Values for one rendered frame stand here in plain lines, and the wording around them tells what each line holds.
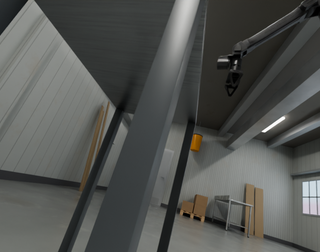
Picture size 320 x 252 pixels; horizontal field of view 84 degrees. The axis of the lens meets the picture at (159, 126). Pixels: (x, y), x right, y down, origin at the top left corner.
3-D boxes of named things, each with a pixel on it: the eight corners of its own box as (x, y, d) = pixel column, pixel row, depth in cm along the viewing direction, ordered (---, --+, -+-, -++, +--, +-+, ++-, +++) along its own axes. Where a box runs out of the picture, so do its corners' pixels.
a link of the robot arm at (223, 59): (242, 43, 94) (241, 53, 102) (219, 44, 99) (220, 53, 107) (239, 64, 93) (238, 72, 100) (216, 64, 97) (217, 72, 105)
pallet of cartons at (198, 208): (200, 218, 634) (204, 198, 658) (207, 223, 526) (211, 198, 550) (178, 211, 646) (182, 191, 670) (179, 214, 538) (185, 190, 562)
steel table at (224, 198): (229, 227, 619) (232, 200, 650) (250, 238, 458) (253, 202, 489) (210, 221, 629) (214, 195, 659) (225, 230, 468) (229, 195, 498)
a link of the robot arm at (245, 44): (322, -1, 84) (313, 17, 93) (314, -8, 86) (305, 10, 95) (236, 53, 94) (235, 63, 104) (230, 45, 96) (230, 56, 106)
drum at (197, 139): (199, 153, 721) (202, 138, 743) (200, 150, 683) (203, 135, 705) (188, 150, 727) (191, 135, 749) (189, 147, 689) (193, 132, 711)
